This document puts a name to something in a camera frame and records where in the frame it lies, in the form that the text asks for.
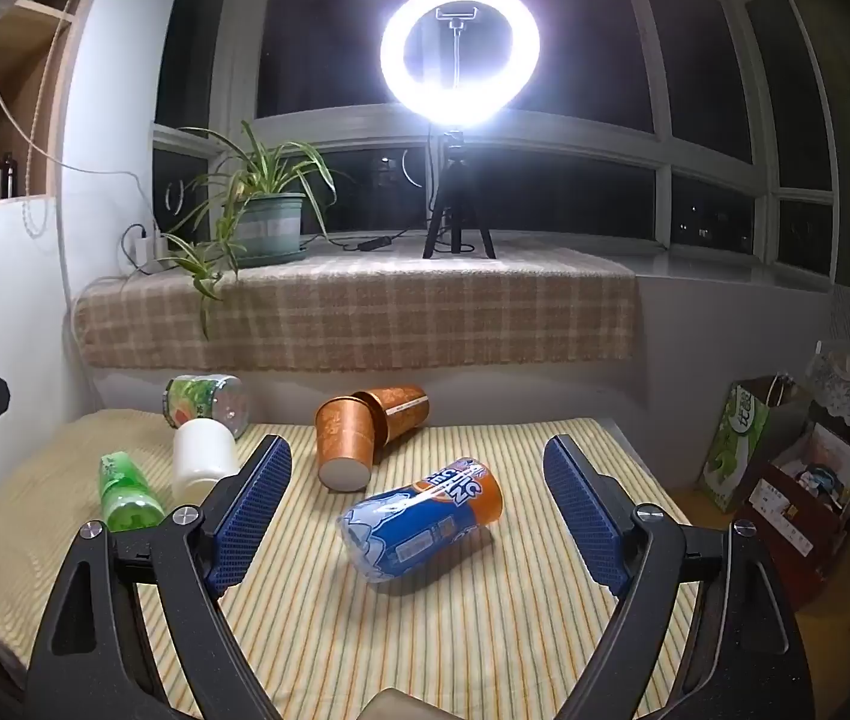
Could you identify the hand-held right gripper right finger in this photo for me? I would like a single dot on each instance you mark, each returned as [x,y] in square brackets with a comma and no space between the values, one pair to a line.
[586,510]

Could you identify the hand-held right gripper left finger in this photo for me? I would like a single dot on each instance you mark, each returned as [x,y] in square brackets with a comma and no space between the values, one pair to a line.
[252,510]

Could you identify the blue and orange cup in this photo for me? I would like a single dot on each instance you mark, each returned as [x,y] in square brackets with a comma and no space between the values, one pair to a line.
[410,525]

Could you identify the white cup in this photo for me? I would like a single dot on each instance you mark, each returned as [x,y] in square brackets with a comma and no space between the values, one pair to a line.
[203,457]

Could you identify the brown paper cup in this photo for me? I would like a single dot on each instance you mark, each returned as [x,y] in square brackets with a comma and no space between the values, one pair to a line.
[402,409]
[346,435]

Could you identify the green label cup clear lid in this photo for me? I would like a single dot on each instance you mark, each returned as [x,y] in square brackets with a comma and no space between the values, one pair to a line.
[200,397]

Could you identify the green drink bottle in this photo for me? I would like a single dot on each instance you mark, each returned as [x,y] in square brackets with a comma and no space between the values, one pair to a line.
[125,495]

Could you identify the green paper bag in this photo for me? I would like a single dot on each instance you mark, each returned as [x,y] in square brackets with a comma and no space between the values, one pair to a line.
[732,450]

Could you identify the striped tablecloth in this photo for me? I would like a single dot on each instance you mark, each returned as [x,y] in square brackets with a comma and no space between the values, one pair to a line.
[395,630]

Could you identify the red box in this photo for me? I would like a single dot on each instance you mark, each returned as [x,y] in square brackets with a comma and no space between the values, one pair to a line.
[784,532]

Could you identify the black bottle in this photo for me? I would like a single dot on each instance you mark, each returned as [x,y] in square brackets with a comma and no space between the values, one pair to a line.
[5,180]

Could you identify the white power adapter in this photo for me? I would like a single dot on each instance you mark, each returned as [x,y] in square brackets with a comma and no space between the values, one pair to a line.
[147,244]

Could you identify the plaid cloth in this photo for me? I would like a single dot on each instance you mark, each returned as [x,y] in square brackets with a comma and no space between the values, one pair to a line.
[395,307]

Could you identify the green flower pot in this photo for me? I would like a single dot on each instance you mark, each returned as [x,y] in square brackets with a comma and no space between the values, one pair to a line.
[271,225]

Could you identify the spider plant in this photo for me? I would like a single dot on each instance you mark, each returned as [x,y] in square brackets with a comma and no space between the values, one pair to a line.
[260,165]

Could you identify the black tripod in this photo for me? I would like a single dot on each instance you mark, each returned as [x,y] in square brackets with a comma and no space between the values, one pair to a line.
[458,187]

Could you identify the wooden shelf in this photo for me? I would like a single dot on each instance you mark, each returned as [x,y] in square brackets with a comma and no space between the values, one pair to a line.
[27,11]

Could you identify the phone holder clamp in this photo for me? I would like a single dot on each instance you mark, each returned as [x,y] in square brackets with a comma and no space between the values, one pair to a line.
[457,15]

